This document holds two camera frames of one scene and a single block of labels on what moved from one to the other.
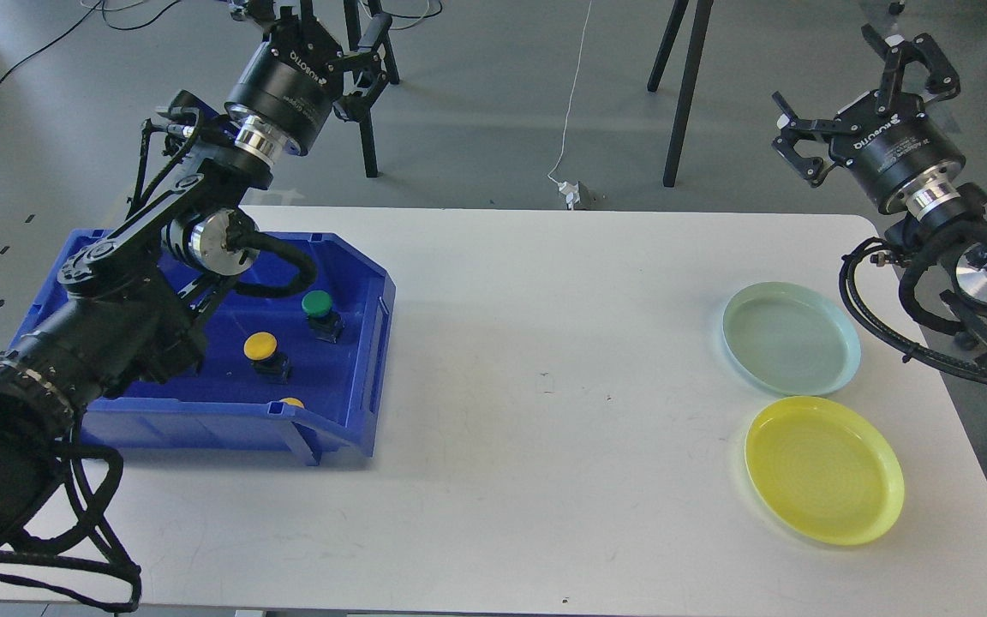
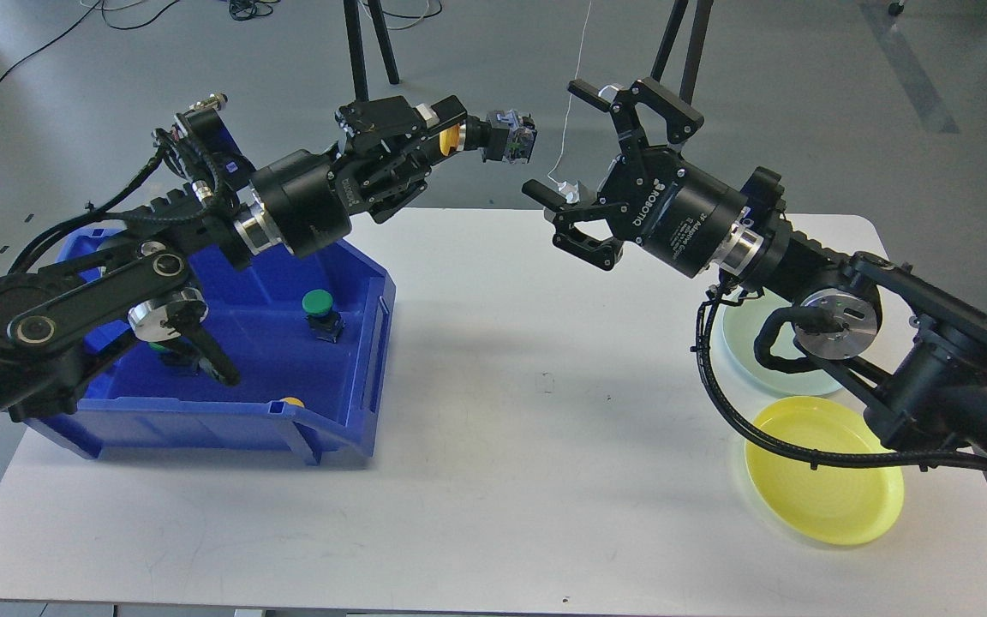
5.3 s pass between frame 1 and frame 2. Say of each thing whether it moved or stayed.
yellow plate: stayed
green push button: stayed
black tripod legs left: stayed
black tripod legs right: stayed
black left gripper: moved
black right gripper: moved
